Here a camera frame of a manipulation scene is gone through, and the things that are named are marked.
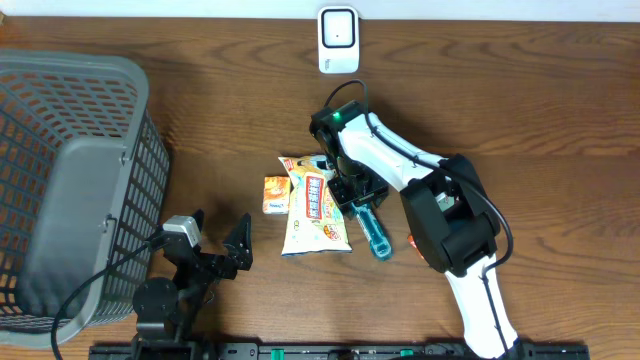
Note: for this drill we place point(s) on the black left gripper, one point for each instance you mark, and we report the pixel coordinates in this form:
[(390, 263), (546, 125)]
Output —
[(229, 268)]

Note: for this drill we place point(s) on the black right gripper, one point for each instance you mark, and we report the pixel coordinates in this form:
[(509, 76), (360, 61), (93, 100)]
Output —
[(374, 194)]

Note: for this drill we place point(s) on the large yellow snack bag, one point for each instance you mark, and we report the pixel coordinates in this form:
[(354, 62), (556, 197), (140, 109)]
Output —
[(315, 223)]

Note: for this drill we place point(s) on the teal Listerine mouthwash bottle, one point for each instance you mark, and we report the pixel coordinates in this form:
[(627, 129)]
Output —
[(375, 234)]

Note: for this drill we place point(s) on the small orange snack box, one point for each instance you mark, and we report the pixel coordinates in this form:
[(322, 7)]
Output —
[(276, 195)]

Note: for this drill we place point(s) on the red Top chocolate bar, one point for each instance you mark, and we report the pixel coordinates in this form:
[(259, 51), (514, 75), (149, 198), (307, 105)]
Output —
[(413, 243)]

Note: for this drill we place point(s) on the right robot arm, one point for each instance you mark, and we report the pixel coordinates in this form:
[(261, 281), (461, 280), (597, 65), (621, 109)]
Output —
[(453, 223)]

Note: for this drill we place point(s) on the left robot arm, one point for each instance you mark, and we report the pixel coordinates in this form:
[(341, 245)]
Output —
[(166, 308)]

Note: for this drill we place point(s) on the white barcode scanner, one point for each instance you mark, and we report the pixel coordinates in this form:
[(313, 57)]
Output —
[(338, 40)]

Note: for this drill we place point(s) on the grey plastic shopping basket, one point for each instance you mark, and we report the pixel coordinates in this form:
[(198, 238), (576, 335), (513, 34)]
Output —
[(83, 177)]

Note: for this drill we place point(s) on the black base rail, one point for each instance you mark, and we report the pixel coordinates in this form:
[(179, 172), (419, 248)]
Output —
[(252, 351)]

